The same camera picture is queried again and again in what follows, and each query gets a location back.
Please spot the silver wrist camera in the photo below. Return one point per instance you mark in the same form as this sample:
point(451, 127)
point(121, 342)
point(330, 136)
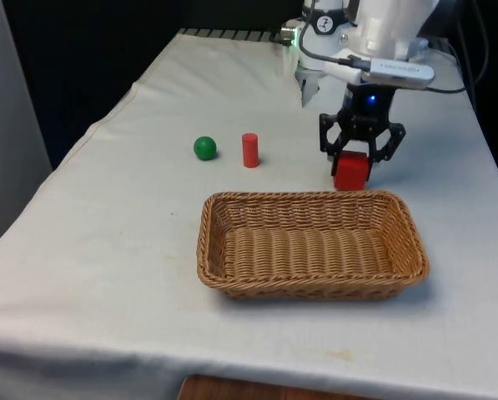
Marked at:
point(398, 73)

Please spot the red cylinder block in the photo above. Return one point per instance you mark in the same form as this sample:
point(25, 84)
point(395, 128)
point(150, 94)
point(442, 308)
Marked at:
point(250, 150)

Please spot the brown wicker basket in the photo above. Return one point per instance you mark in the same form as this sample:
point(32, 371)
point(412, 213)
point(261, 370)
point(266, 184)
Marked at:
point(311, 250)

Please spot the grey cabinet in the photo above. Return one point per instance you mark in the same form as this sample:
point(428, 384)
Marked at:
point(6, 125)

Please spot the green ball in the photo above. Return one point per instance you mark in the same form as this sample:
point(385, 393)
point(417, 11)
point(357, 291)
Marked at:
point(204, 148)

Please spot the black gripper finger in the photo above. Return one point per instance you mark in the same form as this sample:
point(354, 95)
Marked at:
point(328, 137)
point(392, 139)

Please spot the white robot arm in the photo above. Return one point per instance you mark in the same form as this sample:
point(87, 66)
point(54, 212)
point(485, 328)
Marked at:
point(378, 29)

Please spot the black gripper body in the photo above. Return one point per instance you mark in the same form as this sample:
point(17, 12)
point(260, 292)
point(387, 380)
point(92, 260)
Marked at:
point(367, 109)

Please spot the red cube block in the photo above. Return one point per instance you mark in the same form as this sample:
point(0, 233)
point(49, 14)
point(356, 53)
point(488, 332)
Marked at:
point(350, 171)

